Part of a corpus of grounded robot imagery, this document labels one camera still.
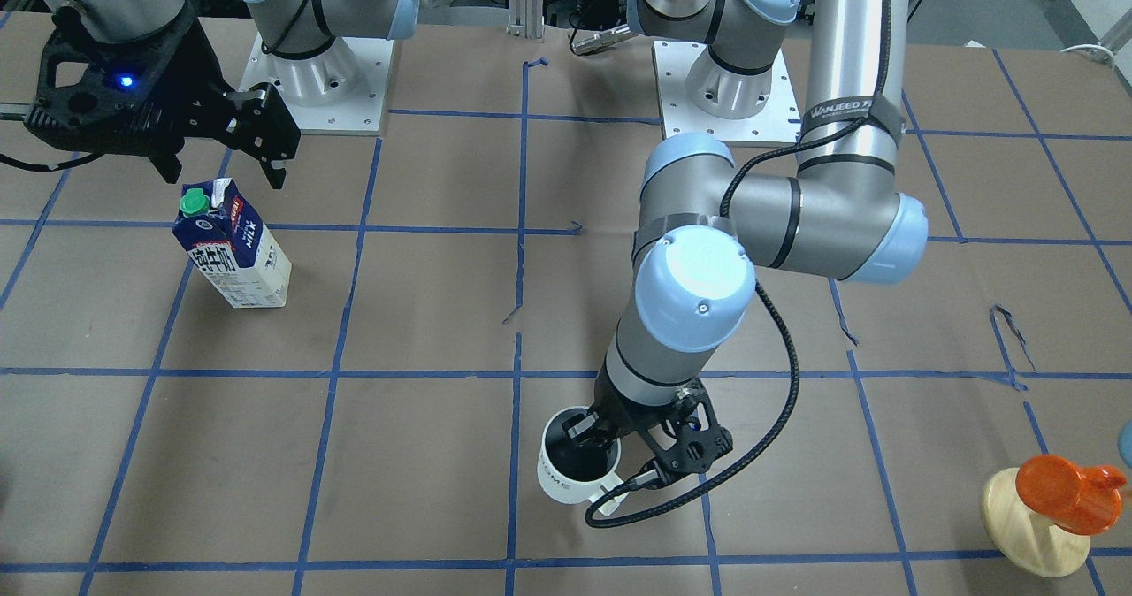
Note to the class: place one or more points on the blue white milk carton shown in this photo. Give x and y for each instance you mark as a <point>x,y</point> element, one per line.
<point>231,245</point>

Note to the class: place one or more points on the orange mug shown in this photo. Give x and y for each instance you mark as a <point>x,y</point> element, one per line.
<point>1081,500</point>

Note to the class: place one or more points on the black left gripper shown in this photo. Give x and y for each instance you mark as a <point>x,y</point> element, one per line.
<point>616,407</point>

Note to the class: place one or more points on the blue mug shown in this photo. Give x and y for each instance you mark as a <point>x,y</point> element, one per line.
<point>1124,443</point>

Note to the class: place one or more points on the wooden mug tree stand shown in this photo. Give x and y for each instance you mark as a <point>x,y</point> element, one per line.
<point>1031,541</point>

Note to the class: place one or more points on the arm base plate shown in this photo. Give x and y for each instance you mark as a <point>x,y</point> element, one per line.
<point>696,95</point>
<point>341,92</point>

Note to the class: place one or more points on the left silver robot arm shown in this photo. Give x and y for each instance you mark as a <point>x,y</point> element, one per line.
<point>707,223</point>

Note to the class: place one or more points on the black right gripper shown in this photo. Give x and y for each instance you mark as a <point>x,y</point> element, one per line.
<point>205,77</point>

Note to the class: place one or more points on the white mug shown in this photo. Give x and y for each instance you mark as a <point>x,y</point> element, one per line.
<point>563,472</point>

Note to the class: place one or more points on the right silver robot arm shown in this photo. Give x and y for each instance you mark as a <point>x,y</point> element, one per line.
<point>292,29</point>

